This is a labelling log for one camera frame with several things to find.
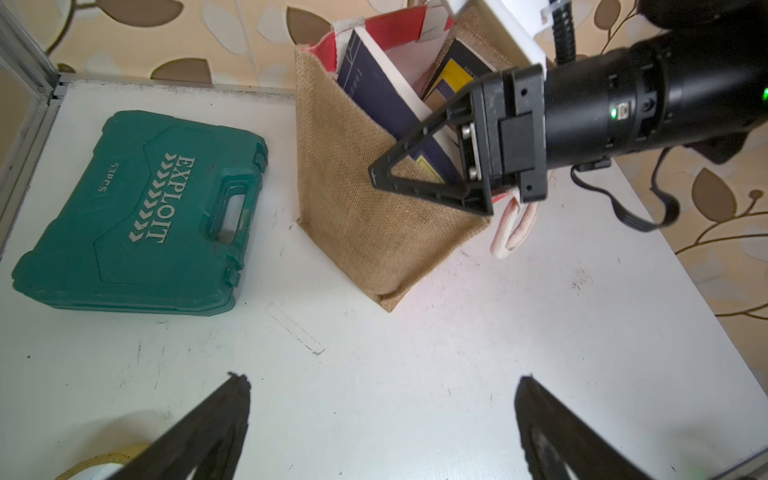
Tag red and burlap canvas bag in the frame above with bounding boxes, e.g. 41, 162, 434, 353
295, 2, 541, 313

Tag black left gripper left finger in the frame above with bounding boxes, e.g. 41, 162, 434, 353
111, 373, 251, 479

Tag dark book large white characters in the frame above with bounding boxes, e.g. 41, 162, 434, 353
422, 39, 495, 111

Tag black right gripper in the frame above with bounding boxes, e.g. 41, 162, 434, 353
368, 65, 548, 216

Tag green plastic tool case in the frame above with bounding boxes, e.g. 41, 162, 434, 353
12, 110, 268, 316

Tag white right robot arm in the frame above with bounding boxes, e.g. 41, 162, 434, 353
369, 1, 767, 216

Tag yellow tape roll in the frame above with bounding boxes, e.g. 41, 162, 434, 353
56, 443, 150, 480

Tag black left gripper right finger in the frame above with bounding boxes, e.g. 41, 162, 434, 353
514, 376, 648, 479

